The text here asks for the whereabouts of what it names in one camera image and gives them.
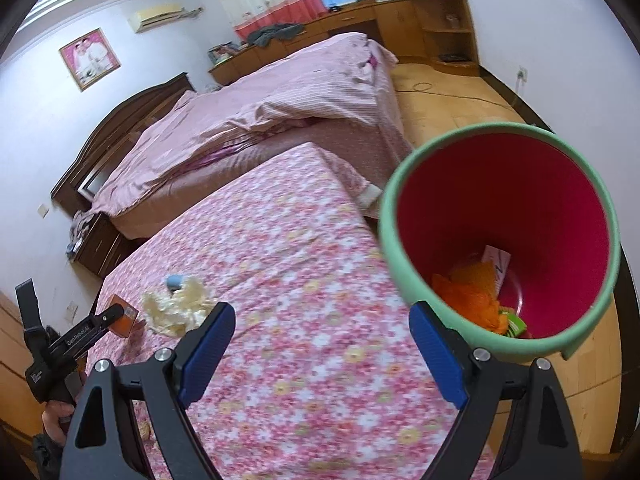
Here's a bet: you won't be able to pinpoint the long wooden desk cabinet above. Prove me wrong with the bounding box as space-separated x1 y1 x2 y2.
207 0 481 86

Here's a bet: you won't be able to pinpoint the green and red trash bin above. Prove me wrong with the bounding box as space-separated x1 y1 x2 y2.
377 122 622 359

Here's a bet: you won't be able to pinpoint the pink floral tablecloth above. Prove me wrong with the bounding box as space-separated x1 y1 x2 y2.
92 141 501 480

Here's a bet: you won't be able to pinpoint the bed with pink blanket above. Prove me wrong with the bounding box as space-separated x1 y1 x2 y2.
90 31 413 241

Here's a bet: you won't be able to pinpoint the person's left forearm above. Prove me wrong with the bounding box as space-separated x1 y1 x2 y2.
31 432 66 480

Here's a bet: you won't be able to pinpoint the orange plastic bag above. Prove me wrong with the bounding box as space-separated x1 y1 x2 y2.
432 262 506 336

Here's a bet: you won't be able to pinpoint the dark wooden nightstand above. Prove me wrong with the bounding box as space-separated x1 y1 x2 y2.
65 210 133 278

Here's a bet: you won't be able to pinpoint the framed wedding photo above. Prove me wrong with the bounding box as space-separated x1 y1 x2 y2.
58 27 122 92

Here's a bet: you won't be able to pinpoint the thin floor cable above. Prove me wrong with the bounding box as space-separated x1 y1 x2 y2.
395 80 521 108

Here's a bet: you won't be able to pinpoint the grey clothes pile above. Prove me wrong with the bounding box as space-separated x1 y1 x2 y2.
247 22 306 46

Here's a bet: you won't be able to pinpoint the person's left hand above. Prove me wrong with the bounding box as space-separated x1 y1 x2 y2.
41 400 76 445

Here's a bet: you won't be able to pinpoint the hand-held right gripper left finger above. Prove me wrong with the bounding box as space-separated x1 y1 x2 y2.
59 302 236 480

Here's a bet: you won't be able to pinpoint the wall air conditioner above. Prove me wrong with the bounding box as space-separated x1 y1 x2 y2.
127 1 185 34

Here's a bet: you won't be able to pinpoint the crumpled cream plastic wrapper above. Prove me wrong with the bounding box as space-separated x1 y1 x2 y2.
142 280 208 337

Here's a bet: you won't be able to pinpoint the crumpled clothes on nightstand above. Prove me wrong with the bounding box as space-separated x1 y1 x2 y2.
65 208 98 253

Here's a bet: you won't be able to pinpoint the blue and white medicine box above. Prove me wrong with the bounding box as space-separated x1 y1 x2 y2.
481 245 512 293

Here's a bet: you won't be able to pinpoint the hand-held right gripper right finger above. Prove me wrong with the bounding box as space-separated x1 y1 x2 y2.
409 300 583 480

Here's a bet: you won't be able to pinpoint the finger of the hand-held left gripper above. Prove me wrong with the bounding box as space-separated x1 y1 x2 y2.
50 302 126 361
15 280 43 346

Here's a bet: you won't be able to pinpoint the green packet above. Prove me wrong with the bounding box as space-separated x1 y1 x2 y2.
500 310 527 339

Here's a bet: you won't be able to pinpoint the orange cube box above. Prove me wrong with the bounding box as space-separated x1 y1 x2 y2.
102 295 138 338

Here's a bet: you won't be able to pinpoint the dark wooden headboard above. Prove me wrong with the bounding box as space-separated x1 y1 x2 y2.
50 72 196 206

